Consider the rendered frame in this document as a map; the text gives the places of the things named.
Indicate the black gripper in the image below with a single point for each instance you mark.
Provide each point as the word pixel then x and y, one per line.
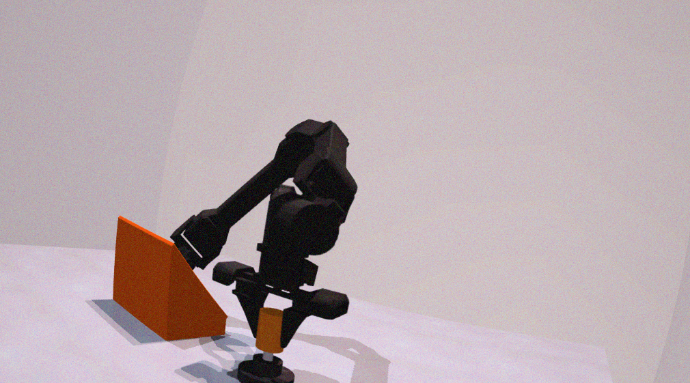
pixel 280 267

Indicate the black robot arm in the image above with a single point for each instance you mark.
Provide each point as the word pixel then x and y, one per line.
pixel 314 154

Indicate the orange cylinder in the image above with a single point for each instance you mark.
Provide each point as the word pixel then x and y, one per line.
pixel 269 330

